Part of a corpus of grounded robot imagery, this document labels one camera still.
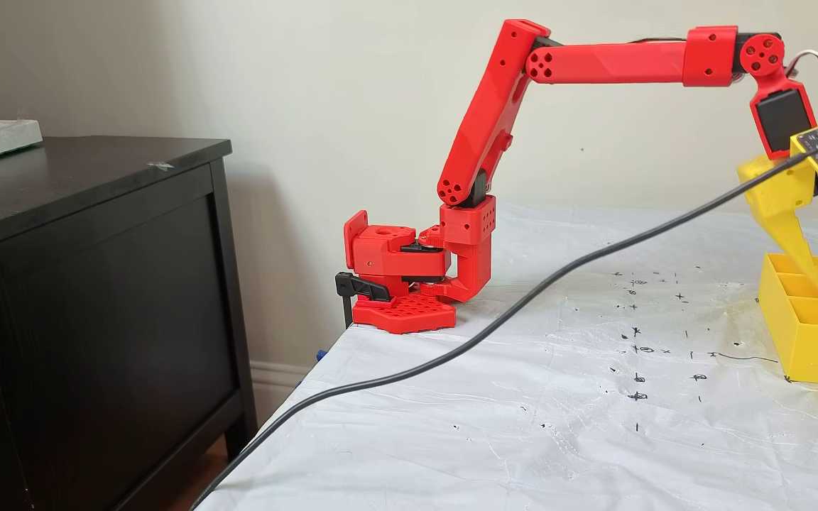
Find yellow three-compartment box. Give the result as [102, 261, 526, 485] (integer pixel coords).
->
[757, 253, 818, 386]

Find white plastic table cover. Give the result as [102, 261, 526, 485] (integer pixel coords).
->
[195, 202, 818, 511]

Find black table clamp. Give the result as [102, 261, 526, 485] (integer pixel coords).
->
[335, 272, 390, 329]

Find black wooden dresser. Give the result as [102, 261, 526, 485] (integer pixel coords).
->
[0, 136, 261, 511]

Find black camera cable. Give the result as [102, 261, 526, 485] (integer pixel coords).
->
[189, 153, 811, 510]

